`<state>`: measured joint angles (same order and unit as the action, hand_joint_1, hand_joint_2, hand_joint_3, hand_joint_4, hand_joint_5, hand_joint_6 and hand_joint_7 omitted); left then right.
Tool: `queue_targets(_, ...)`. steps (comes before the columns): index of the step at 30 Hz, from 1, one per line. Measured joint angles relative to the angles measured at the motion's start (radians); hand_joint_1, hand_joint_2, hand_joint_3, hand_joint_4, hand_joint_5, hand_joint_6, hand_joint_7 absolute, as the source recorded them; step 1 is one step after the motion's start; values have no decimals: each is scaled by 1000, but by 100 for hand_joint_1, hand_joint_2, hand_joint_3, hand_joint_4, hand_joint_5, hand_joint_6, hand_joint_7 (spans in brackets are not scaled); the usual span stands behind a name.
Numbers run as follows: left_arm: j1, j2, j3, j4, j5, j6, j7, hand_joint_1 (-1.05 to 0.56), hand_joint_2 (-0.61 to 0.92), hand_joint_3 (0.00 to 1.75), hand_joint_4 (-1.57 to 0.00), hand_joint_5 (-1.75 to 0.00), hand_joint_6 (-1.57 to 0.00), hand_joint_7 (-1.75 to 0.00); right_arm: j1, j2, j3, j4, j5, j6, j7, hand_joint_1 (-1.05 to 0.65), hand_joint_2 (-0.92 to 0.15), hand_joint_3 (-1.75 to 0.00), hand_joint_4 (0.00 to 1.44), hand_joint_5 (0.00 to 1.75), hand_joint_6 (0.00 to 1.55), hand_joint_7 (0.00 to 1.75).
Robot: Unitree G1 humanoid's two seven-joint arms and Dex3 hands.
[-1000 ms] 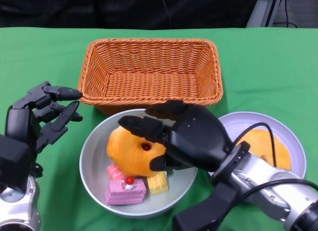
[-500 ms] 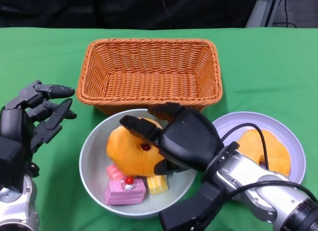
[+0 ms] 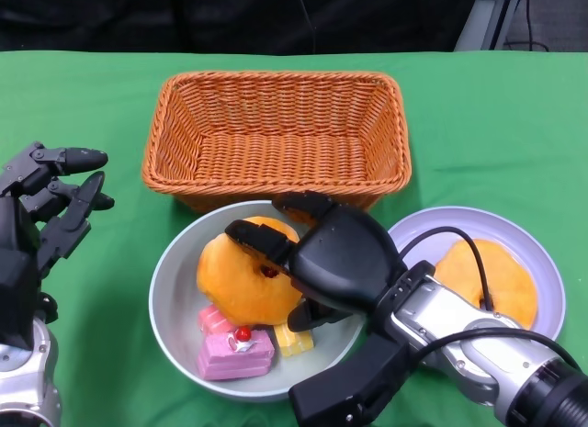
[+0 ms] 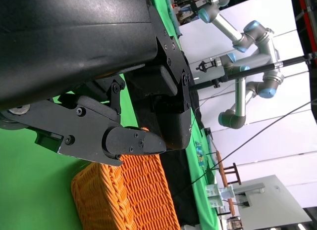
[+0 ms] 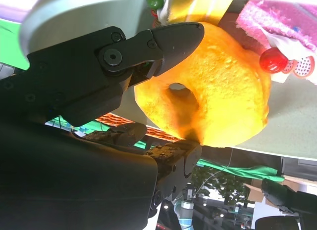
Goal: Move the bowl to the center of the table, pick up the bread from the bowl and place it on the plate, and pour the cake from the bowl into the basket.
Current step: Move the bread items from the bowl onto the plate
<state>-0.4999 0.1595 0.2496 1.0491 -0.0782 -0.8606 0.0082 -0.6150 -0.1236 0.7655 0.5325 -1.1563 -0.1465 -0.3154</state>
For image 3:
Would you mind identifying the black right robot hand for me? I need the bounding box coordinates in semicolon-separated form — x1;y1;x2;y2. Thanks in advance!
223;190;408;334

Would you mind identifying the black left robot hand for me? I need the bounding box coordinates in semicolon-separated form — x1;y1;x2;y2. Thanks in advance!
0;141;115;281

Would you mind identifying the orange bagel bread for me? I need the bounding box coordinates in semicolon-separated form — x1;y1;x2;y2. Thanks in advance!
434;238;539;330
196;216;304;327

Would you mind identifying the grey-green bowl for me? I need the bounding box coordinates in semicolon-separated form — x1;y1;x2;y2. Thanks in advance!
148;199;368;403

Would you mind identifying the pale lavender plate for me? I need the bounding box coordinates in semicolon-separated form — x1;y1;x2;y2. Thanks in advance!
388;206;566;341

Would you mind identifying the yellow cake slice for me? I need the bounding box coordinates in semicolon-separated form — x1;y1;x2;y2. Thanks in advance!
274;323;316;358

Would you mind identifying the orange wicker basket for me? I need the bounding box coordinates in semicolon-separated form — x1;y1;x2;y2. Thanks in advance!
141;70;412;215

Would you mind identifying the salmon striped cake slice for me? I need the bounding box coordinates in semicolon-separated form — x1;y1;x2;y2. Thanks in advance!
198;305;236;336

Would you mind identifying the pink cake slice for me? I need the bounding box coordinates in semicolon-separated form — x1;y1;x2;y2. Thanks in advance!
196;325;276;382

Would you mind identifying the green tablecloth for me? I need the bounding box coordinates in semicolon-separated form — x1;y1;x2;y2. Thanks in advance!
0;50;588;427

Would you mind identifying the black backdrop cloth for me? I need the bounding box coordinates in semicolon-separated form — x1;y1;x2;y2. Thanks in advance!
0;0;486;56

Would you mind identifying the grey metal stand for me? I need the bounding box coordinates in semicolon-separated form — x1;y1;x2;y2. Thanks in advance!
454;0;527;52

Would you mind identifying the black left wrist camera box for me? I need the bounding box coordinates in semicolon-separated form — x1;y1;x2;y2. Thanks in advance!
0;247;40;350

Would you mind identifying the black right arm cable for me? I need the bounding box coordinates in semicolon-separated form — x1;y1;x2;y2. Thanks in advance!
394;226;588;373

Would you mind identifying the black floor cable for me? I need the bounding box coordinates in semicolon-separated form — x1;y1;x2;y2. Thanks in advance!
503;0;550;52

